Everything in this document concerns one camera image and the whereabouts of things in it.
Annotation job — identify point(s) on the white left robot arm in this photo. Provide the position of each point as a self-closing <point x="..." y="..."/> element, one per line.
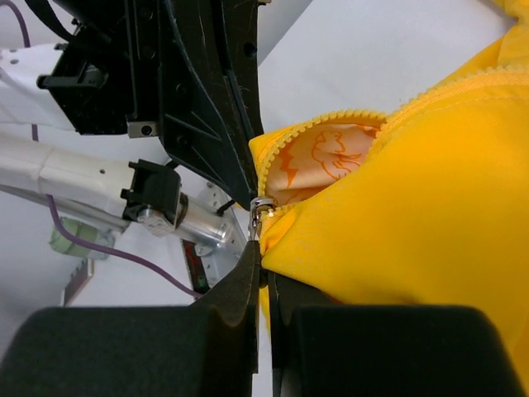
<point x="165" y="199"/>

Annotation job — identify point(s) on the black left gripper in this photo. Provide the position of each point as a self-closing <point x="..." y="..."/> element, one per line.
<point x="106" y="81"/>

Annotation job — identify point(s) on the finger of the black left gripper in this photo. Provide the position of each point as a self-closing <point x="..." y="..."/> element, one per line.
<point x="242" y="91"/>

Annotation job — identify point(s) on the yellow hooded jacket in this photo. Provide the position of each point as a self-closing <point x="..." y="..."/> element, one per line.
<point x="426" y="206"/>

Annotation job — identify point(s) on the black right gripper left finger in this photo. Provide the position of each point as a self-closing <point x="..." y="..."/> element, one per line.
<point x="209" y="348"/>

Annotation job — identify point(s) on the silver zipper slider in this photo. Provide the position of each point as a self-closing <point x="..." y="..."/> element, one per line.
<point x="260" y="207"/>

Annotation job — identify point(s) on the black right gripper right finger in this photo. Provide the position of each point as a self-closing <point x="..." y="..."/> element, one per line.
<point x="322" y="348"/>

